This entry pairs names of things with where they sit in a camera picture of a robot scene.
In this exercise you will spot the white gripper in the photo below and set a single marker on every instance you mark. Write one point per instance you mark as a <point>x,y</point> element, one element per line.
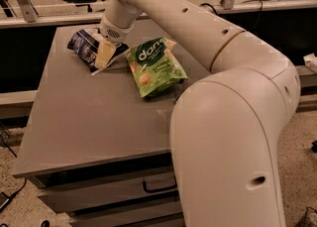
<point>114,32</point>

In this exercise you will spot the blue chip bag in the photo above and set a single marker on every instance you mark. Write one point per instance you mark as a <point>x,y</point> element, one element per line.
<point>85,44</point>

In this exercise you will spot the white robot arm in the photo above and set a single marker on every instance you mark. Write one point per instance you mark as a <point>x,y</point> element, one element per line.
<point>224,128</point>

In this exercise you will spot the green snack bag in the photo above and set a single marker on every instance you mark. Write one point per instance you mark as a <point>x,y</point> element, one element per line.
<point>154,66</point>

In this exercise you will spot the grey drawer cabinet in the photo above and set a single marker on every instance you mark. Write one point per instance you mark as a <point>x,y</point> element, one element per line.
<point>91,140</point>

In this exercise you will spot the metal railing frame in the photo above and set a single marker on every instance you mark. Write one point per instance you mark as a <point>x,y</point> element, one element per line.
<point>49,13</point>

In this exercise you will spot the black drawer handle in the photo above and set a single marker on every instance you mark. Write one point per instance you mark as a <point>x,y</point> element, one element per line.
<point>157,185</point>

